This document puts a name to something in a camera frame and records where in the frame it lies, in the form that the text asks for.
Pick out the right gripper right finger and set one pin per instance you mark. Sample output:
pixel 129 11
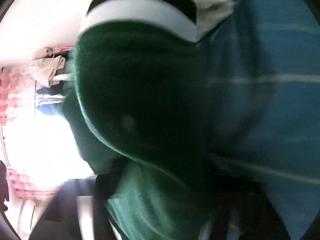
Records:
pixel 255 215

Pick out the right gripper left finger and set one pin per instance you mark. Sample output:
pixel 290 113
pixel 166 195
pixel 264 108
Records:
pixel 77 211

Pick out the green varsity jacket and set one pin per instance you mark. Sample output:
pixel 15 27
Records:
pixel 141 107

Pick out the clothes pile on shelf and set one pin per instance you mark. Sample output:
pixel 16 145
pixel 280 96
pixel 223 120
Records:
pixel 50 69

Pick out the blue striped bed sheet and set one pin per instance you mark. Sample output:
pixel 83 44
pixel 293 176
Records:
pixel 264 82

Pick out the white fluffy folded blanket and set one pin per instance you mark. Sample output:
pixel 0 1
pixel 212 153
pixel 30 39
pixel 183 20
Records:
pixel 210 13

